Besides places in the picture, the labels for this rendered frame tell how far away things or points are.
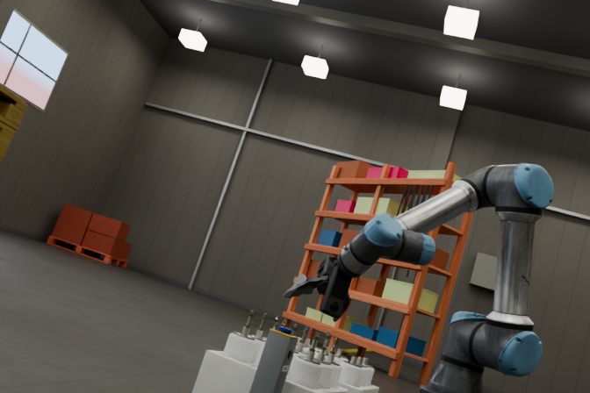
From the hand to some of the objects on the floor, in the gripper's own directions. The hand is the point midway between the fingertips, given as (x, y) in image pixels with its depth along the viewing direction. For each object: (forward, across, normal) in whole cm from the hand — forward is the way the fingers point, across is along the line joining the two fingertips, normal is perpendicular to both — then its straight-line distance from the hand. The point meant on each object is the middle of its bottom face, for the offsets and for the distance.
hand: (308, 310), depth 159 cm
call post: (+45, -9, +14) cm, 48 cm away
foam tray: (+65, -21, -5) cm, 69 cm away
